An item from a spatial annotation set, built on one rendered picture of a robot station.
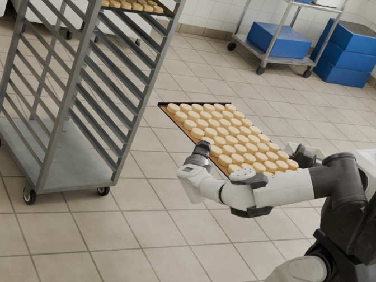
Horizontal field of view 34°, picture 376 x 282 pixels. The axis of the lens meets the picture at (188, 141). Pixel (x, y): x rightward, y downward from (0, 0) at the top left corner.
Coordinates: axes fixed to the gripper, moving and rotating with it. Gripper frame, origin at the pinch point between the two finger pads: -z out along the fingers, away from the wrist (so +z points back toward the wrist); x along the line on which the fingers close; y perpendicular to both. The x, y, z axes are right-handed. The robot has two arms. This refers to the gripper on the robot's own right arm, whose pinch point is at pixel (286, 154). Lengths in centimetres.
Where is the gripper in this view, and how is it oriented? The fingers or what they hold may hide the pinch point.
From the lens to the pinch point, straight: 247.6
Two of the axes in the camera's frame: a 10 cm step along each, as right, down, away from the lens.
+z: 9.2, 3.8, 0.3
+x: 3.5, -8.2, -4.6
